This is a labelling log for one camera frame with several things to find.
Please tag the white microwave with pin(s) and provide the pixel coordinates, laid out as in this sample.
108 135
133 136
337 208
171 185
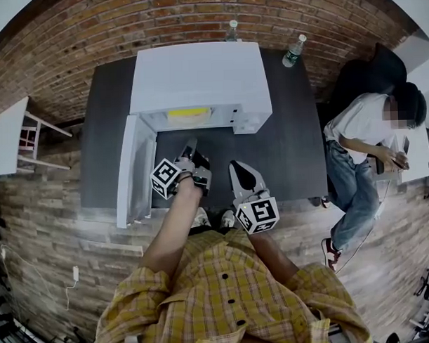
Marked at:
197 76

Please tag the white power adapter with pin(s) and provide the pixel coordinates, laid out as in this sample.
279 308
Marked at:
75 273

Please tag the yellow plaid shirt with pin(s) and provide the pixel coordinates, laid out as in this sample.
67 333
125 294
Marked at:
222 307

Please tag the person's shoe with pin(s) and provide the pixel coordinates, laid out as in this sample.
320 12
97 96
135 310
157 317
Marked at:
202 217
227 219

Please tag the clear water bottle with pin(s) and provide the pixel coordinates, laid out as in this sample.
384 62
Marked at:
231 31

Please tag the dark wooden table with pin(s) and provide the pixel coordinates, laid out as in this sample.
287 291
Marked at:
287 129

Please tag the person's right shoe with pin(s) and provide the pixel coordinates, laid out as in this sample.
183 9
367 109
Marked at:
227 219

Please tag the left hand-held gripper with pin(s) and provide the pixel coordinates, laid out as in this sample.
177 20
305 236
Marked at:
200 171

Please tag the black office chair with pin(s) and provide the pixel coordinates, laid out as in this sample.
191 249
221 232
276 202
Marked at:
366 77

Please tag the white desk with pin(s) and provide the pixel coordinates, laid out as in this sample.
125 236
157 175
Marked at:
418 160

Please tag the person's left forearm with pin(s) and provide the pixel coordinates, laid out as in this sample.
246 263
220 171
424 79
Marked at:
171 232

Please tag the red box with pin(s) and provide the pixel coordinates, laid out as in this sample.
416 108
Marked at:
27 138

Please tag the white round plate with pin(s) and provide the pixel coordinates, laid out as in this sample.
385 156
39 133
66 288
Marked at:
188 120

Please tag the person's right forearm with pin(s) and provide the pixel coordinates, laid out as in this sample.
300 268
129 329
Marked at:
273 256

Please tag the person's left shoe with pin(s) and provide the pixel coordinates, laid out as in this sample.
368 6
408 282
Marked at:
202 217

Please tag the green label water bottle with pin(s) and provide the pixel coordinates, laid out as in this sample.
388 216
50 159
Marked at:
293 53

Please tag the black wrist band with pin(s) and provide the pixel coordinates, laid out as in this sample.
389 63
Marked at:
184 177

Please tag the small white side table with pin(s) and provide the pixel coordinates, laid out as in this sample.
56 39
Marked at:
6 139

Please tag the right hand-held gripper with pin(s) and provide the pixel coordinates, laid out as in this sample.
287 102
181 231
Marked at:
260 215

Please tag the yellow corn cob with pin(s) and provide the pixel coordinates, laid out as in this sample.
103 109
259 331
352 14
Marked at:
188 112

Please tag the black phone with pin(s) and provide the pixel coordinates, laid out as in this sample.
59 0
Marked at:
401 163

